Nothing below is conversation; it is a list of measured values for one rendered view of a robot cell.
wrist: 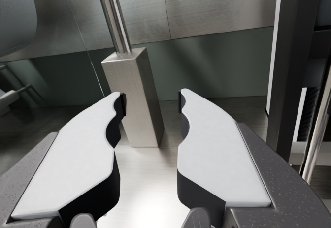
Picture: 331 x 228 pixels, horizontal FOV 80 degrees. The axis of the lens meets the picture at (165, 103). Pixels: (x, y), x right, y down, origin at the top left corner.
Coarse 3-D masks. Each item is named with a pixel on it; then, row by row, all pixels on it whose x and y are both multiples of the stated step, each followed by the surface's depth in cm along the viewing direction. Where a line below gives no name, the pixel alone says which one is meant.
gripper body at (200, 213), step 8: (192, 208) 5; (200, 208) 5; (80, 216) 5; (88, 216) 5; (192, 216) 5; (200, 216) 5; (208, 216) 5; (72, 224) 5; (80, 224) 5; (88, 224) 5; (184, 224) 5; (192, 224) 5; (200, 224) 5; (208, 224) 5
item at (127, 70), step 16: (112, 0) 42; (112, 16) 43; (112, 32) 45; (128, 48) 48; (144, 48) 51; (112, 64) 47; (128, 64) 46; (144, 64) 50; (112, 80) 49; (128, 80) 48; (144, 80) 49; (128, 96) 50; (144, 96) 50; (128, 112) 53; (144, 112) 52; (160, 112) 61; (128, 128) 56; (144, 128) 55; (160, 128) 60; (144, 144) 59
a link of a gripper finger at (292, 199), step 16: (240, 128) 8; (256, 144) 8; (256, 160) 7; (272, 160) 7; (272, 176) 6; (288, 176) 6; (272, 192) 6; (288, 192) 6; (304, 192) 6; (240, 208) 5; (256, 208) 5; (272, 208) 5; (288, 208) 5; (304, 208) 5; (320, 208) 5; (224, 224) 6; (240, 224) 5; (256, 224) 5; (272, 224) 5; (288, 224) 5; (304, 224) 5; (320, 224) 5
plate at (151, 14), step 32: (96, 0) 65; (128, 0) 63; (160, 0) 62; (192, 0) 60; (224, 0) 58; (256, 0) 57; (96, 32) 71; (128, 32) 69; (160, 32) 67; (192, 32) 65
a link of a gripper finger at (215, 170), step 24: (192, 96) 11; (192, 120) 9; (216, 120) 9; (192, 144) 8; (216, 144) 8; (240, 144) 8; (192, 168) 7; (216, 168) 7; (240, 168) 7; (192, 192) 6; (216, 192) 6; (240, 192) 6; (264, 192) 6; (216, 216) 6
